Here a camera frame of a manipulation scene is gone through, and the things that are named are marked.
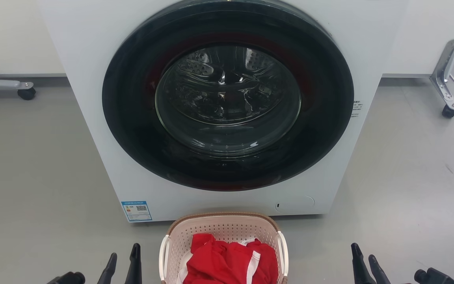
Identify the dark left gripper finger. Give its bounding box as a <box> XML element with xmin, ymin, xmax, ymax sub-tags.
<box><xmin>97</xmin><ymin>252</ymin><xmax>118</xmax><ymax>284</ymax></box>
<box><xmin>125</xmin><ymin>243</ymin><xmax>143</xmax><ymax>284</ymax></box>

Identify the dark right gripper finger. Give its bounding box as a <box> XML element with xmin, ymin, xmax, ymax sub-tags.
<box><xmin>350</xmin><ymin>243</ymin><xmax>376</xmax><ymax>284</ymax></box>
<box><xmin>368</xmin><ymin>254</ymin><xmax>391</xmax><ymax>284</ymax></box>

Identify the pink perforated plastic laundry basket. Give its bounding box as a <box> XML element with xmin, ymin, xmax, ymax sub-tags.
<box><xmin>159</xmin><ymin>212</ymin><xmax>290</xmax><ymax>284</ymax></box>

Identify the blue energy label sticker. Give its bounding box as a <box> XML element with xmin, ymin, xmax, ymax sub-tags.
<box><xmin>121</xmin><ymin>201</ymin><xmax>153</xmax><ymax>222</ymax></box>

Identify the round white filter cover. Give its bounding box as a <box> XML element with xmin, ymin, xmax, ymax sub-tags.
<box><xmin>274</xmin><ymin>195</ymin><xmax>315</xmax><ymax>215</ymax></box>

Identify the red garment with white stripe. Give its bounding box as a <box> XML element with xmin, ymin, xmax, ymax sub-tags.
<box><xmin>183</xmin><ymin>233</ymin><xmax>279</xmax><ymax>284</ymax></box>

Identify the round black washer door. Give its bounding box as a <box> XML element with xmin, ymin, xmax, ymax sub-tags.
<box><xmin>102</xmin><ymin>0</ymin><xmax>355</xmax><ymax>192</ymax></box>

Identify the steel washing drum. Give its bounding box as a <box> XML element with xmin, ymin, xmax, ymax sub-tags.
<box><xmin>155</xmin><ymin>44</ymin><xmax>302</xmax><ymax>155</ymax></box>

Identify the white front-load washing machine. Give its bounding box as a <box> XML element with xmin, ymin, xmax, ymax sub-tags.
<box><xmin>40</xmin><ymin>0</ymin><xmax>409</xmax><ymax>223</ymax></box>

